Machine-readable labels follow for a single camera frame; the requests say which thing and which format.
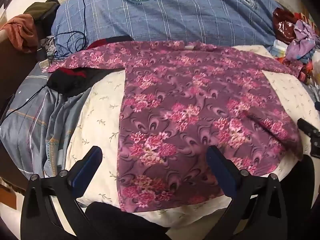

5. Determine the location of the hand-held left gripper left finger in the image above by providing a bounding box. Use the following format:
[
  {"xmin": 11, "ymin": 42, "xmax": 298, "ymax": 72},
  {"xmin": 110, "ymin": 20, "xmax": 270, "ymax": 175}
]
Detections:
[{"xmin": 20, "ymin": 145, "xmax": 103, "ymax": 240}]

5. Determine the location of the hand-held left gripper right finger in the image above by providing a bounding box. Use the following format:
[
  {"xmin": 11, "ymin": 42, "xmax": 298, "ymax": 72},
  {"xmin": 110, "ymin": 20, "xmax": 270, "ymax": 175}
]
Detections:
[{"xmin": 205, "ymin": 145, "xmax": 292, "ymax": 240}]

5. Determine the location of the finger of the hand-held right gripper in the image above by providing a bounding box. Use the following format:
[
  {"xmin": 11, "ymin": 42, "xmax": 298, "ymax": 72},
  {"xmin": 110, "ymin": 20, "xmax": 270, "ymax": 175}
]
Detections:
[{"xmin": 297, "ymin": 117, "xmax": 320, "ymax": 158}]

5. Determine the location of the purple floral shirt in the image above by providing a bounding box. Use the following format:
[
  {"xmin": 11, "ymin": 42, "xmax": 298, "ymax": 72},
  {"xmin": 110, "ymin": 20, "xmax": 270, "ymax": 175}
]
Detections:
[{"xmin": 47, "ymin": 41, "xmax": 307, "ymax": 213}]

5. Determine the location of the cream leaf-print bed sheet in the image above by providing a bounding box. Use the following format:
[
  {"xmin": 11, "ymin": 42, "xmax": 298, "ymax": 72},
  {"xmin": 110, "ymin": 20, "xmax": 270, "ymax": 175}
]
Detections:
[{"xmin": 64, "ymin": 44, "xmax": 320, "ymax": 233}]

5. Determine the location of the red patterned packet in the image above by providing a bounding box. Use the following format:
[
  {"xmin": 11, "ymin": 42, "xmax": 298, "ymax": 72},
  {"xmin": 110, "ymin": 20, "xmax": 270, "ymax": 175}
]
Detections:
[{"xmin": 297, "ymin": 62, "xmax": 316, "ymax": 83}]

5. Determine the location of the grey-blue plaid bed sheet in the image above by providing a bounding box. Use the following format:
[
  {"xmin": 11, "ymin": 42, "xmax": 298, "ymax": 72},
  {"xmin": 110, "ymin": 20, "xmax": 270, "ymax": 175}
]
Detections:
[{"xmin": 0, "ymin": 61, "xmax": 93, "ymax": 180}]

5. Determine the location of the light blue packet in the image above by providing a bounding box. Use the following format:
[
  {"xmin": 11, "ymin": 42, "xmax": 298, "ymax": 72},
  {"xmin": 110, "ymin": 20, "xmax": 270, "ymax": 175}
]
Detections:
[{"xmin": 271, "ymin": 39, "xmax": 287, "ymax": 57}]

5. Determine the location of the black and red garment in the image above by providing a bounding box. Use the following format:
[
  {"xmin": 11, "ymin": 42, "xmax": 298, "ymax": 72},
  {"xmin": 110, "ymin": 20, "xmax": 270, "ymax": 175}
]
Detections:
[{"xmin": 47, "ymin": 35, "xmax": 132, "ymax": 97}]

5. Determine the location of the light purple cloth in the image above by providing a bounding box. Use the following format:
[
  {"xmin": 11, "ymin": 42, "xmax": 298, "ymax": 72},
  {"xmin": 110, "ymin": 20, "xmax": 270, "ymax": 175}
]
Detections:
[{"xmin": 285, "ymin": 20, "xmax": 317, "ymax": 60}]

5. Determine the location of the dark red plastic bag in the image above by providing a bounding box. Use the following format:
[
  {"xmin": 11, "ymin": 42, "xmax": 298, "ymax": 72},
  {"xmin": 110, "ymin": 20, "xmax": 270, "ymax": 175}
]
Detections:
[{"xmin": 272, "ymin": 7, "xmax": 300, "ymax": 40}]

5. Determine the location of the grey cloth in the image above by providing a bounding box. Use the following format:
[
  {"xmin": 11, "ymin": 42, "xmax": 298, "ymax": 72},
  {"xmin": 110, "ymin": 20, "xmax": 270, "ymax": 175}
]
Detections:
[{"xmin": 45, "ymin": 36, "xmax": 57, "ymax": 56}]

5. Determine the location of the orange cloth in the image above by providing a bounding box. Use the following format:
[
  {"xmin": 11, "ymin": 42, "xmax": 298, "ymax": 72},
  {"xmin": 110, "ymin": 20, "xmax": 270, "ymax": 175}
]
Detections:
[{"xmin": 1, "ymin": 14, "xmax": 38, "ymax": 53}]

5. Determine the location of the olive green cloth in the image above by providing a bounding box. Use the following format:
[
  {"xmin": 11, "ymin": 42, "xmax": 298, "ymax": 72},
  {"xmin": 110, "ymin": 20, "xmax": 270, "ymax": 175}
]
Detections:
[{"xmin": 24, "ymin": 0, "xmax": 60, "ymax": 22}]

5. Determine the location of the blue striped quilt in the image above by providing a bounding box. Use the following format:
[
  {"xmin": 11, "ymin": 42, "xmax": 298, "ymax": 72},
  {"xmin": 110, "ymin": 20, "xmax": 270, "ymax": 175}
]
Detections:
[{"xmin": 51, "ymin": 0, "xmax": 288, "ymax": 55}]

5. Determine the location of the black cable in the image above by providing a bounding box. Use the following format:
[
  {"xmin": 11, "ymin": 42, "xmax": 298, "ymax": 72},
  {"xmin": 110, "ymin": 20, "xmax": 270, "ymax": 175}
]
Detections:
[{"xmin": 52, "ymin": 0, "xmax": 88, "ymax": 58}]

